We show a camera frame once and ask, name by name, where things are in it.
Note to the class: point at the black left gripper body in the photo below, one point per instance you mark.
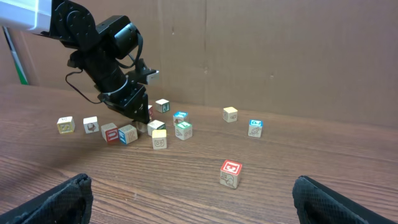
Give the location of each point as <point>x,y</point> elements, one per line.
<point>133,104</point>

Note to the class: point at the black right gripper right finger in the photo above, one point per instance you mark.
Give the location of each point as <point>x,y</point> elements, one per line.
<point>318,204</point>

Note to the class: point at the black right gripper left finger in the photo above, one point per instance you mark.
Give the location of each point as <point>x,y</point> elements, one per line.
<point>68,203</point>

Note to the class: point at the white I wooden block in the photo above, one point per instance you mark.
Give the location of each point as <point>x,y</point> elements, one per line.
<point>153,125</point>

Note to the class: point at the yellow-top bone wooden block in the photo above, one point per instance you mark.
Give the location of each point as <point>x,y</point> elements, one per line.
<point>141,127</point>

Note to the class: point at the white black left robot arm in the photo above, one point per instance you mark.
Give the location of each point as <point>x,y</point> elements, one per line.
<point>109,52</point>

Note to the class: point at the red-sided white wooden block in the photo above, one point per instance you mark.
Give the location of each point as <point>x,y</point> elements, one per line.
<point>150,111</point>

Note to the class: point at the teal J wooden block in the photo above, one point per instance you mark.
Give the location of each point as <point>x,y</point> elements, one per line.
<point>162,105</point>

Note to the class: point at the blue B wooden block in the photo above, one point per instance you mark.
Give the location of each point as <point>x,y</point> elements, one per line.
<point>127,134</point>

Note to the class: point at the red P wooden block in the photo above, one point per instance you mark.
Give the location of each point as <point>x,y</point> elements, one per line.
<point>110,132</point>

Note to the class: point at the yellow-top face wooden block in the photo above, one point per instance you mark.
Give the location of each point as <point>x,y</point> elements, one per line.
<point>159,139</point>

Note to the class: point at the blue-sided white wooden block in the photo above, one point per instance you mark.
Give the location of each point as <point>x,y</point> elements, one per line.
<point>91,124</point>

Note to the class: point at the green-top L wooden block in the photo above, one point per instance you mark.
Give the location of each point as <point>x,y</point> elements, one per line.
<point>183,130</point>

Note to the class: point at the yellow S wooden block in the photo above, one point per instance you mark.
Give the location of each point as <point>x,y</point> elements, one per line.
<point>66,125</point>

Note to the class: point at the red-top C wooden block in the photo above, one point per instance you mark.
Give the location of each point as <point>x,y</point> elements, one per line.
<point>230,173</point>

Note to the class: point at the blue-top P wooden block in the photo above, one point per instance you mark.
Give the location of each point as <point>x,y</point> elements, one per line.
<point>255,128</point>

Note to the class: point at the plain yellow-top wooden block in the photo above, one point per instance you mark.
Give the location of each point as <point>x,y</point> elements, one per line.
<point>230,114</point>

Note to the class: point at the green white pole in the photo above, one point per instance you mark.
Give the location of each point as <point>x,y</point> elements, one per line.
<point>17,62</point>

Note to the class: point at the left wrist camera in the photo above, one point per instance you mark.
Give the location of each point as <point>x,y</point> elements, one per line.
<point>142,74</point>

